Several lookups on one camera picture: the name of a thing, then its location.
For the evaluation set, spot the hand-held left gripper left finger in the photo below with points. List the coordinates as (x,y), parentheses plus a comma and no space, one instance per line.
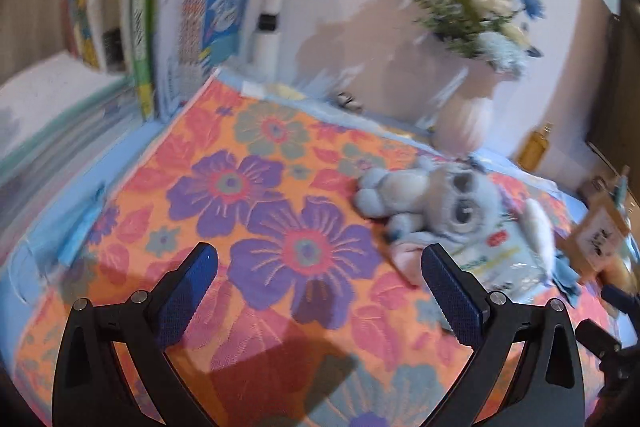
(187,292)

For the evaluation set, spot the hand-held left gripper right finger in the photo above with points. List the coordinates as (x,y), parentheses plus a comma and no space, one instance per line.
(452,292)

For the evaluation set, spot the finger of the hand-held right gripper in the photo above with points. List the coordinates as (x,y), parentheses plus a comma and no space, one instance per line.
(622,297)
(597,337)

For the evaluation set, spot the blue microfiber cloth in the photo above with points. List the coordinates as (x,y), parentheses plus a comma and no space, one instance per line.
(567,279)

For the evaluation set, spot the grey blue plush toy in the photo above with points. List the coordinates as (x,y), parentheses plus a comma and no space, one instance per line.
(425,192)

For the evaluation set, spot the wet wipes packet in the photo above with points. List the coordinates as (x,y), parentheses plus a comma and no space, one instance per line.
(500,257)

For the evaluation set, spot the white furry plush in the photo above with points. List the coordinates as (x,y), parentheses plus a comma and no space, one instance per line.
(537,232)

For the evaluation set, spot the teal comb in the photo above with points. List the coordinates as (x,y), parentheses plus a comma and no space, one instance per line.
(621,192)

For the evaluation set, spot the floral tablecloth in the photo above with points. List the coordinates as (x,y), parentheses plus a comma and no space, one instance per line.
(275,217)

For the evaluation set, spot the blue face mask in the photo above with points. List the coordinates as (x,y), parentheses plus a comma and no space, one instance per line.
(82,227)

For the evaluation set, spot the yellow glass bottle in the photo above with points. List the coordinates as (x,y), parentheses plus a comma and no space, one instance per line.
(532,152)

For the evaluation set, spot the white ribbed vase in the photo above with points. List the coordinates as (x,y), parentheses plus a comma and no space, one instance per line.
(465,117)

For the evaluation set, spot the black television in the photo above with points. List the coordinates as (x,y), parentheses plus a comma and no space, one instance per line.
(622,82)

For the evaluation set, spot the small black white object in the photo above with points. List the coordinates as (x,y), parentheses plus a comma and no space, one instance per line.
(347,101)

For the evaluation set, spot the stack of flat books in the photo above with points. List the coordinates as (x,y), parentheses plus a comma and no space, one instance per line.
(50,97)

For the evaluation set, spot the row of upright books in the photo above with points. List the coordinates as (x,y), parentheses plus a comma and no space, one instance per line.
(140,32)

